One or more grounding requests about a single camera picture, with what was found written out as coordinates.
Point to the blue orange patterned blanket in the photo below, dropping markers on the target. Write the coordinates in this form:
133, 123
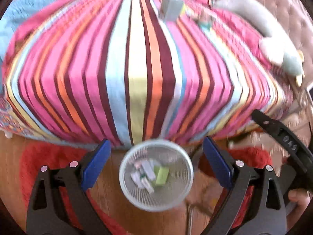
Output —
16, 13

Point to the lime green box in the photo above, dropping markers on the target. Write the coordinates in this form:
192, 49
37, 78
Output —
161, 175

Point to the green pink patterned box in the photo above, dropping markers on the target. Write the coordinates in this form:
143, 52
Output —
205, 20

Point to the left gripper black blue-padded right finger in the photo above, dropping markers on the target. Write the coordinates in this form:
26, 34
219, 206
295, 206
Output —
266, 213

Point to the teal bear-print box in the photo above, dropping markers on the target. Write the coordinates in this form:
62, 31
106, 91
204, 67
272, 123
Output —
170, 10

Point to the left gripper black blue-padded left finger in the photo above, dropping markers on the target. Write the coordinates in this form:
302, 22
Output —
46, 212

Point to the white mesh waste basket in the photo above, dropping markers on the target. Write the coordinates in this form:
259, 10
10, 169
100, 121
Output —
137, 177

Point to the tufted beige headboard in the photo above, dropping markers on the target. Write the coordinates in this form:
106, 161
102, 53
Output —
296, 21

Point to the colourful striped bed cover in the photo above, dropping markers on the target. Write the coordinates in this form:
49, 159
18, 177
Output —
80, 71

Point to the person's hand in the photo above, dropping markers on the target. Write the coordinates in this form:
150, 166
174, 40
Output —
302, 199

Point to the red fluffy rug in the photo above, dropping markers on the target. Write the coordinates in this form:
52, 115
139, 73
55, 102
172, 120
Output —
57, 157

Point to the grey-green long body pillow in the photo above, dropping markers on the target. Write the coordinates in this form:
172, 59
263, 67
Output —
275, 44

